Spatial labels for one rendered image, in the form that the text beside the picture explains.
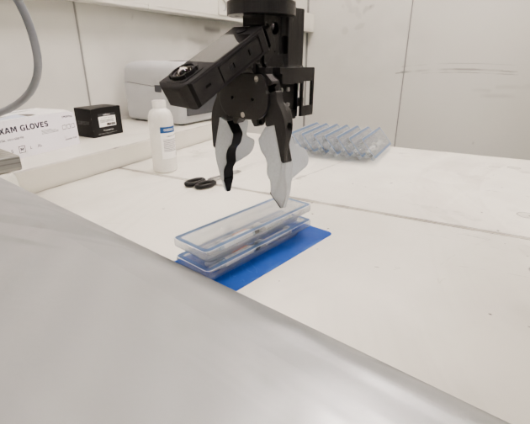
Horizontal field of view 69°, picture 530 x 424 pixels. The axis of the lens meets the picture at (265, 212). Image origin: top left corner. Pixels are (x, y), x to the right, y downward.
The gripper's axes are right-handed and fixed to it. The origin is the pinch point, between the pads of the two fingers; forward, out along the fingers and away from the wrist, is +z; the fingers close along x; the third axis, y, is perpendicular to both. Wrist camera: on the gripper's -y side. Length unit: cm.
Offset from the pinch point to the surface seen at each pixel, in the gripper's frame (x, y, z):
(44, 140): 55, -2, 1
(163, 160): 37.3, 13.4, 4.9
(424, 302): -20.4, 3.7, 7.8
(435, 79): 49, 200, -4
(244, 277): -3.8, -4.9, 7.8
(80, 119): 65, 10, -1
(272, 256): -3.0, 0.8, 7.7
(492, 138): 16, 208, 25
